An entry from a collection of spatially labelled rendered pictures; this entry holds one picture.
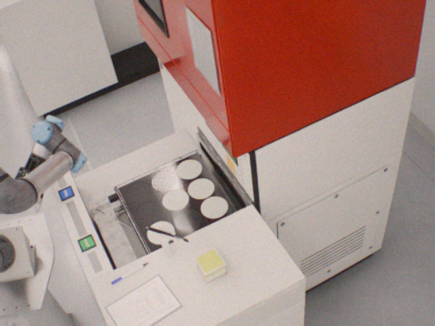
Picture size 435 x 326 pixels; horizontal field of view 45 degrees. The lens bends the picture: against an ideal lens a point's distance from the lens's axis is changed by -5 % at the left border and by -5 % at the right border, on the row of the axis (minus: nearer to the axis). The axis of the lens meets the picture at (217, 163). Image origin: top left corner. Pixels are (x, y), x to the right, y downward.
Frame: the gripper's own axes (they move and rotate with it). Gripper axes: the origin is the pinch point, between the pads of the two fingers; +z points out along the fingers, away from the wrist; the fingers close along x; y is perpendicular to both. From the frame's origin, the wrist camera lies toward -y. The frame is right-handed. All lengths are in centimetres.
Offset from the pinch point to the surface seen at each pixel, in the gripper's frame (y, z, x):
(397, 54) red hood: 16, -105, 100
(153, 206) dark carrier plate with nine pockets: -8, -21, 45
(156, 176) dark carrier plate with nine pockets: -17, -31, 40
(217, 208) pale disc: -5, -31, 67
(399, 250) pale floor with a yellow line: -92, -45, 161
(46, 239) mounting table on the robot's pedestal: -9.6, 10.3, 12.1
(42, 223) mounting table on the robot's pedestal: -14.9, 6.7, 6.1
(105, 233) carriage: -3.0, -4.6, 33.9
